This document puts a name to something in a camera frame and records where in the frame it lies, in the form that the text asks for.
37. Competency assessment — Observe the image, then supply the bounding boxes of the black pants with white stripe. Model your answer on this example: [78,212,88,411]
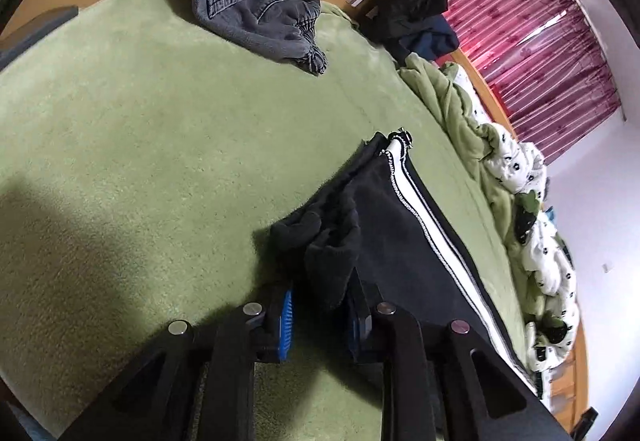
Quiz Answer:
[270,128,540,397]

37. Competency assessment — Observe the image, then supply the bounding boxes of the green fleece bed cover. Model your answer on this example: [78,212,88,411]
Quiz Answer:
[0,0,532,441]

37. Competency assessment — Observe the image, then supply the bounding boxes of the navy blue garment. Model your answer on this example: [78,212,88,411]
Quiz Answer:
[399,15,460,58]

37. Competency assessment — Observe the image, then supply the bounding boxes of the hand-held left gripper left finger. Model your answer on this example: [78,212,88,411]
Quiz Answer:
[57,288,296,441]

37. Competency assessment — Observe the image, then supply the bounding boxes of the crumpled green fleece blanket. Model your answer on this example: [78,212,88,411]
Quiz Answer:
[397,52,547,322]

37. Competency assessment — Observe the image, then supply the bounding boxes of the white floral quilt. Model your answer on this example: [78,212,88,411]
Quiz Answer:
[440,62,582,372]

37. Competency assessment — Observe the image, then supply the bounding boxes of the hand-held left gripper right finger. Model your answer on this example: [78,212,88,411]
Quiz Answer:
[345,271,576,441]

